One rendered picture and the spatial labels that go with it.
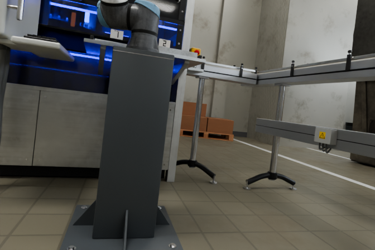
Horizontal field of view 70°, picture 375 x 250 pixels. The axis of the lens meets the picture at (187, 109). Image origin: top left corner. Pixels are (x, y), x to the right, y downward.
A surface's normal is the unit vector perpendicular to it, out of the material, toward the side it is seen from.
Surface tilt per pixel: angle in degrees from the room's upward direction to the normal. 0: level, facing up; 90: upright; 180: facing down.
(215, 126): 90
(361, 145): 90
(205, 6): 90
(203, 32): 90
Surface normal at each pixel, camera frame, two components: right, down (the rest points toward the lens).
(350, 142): -0.94, -0.11
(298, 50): 0.25, 0.04
